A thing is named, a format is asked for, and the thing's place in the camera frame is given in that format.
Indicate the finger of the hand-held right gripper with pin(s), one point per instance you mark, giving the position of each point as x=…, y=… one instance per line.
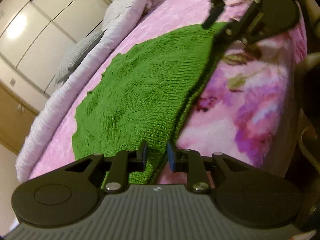
x=212, y=13
x=243, y=22

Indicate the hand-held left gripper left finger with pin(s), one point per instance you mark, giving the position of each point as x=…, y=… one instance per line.
x=143, y=155

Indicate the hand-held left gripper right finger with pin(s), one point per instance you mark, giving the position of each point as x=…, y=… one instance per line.
x=171, y=156

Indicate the green knitted sweater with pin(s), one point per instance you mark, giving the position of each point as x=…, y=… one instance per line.
x=150, y=85

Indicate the pink floral blanket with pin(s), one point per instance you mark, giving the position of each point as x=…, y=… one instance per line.
x=250, y=110

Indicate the pale ribbed duvet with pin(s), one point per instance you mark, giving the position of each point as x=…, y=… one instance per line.
x=75, y=80

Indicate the grey pillow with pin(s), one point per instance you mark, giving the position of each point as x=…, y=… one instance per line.
x=75, y=55

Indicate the wooden cabinet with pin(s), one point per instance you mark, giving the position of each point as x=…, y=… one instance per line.
x=12, y=120

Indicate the white wardrobe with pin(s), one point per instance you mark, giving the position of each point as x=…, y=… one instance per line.
x=37, y=17

